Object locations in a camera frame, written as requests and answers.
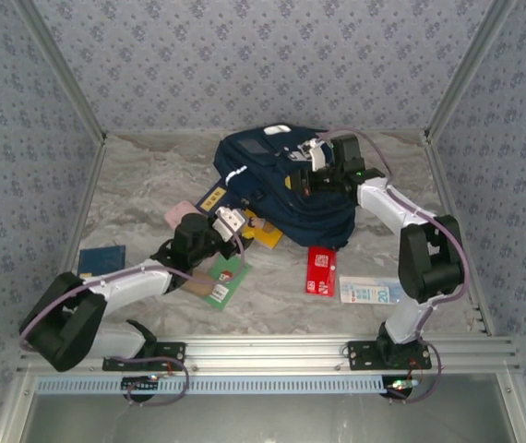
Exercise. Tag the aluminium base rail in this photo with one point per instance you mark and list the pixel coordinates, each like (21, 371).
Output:
(263, 353)

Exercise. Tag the pink pouch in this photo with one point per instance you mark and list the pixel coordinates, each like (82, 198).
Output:
(177, 213)

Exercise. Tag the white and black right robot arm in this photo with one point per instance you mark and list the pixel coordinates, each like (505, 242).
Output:
(378, 198)

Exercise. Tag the red card pack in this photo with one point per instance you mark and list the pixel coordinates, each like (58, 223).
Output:
(320, 277)

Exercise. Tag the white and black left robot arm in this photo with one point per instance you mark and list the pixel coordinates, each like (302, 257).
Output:
(124, 279)

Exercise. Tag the grey metal panel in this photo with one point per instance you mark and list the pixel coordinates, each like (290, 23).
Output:
(263, 420)

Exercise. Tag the black controller board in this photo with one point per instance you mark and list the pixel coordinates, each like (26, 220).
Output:
(139, 384)
(399, 385)

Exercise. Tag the navy blue backpack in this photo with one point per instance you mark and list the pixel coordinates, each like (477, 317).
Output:
(263, 194)

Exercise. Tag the brown glasses case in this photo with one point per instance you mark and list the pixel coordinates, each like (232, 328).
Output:
(198, 287)

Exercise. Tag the aluminium side rail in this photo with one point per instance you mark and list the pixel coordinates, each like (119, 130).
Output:
(83, 207)
(444, 184)

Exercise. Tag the white and blue tissue pack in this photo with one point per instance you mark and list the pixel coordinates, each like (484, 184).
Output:
(364, 290)

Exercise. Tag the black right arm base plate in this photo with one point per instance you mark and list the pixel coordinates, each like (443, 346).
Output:
(360, 357)

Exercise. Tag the blue book with yellow label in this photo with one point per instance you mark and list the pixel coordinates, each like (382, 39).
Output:
(101, 260)
(211, 199)

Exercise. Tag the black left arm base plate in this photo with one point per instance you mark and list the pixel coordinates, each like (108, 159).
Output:
(175, 357)

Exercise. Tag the aluminium frame post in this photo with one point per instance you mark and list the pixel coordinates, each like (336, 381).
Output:
(470, 64)
(60, 69)

